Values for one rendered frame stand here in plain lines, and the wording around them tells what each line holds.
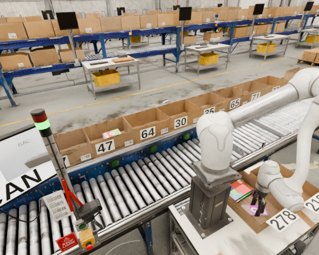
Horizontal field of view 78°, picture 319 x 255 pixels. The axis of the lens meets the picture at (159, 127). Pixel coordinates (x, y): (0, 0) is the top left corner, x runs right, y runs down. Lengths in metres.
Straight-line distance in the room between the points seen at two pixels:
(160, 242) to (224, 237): 0.94
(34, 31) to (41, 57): 0.61
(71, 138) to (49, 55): 3.98
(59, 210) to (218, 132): 0.90
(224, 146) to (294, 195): 0.43
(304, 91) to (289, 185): 0.50
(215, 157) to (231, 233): 0.61
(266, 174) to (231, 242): 0.47
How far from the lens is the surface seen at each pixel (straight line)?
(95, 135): 2.03
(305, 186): 1.92
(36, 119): 0.90
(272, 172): 1.32
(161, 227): 2.34
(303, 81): 1.32
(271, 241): 1.56
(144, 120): 2.16
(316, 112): 1.25
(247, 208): 1.62
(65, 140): 2.00
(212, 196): 1.22
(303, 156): 1.25
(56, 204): 1.18
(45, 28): 5.97
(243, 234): 1.52
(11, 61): 5.84
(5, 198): 1.17
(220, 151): 1.04
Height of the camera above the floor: 2.01
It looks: 32 degrees down
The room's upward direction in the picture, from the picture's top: 2 degrees counter-clockwise
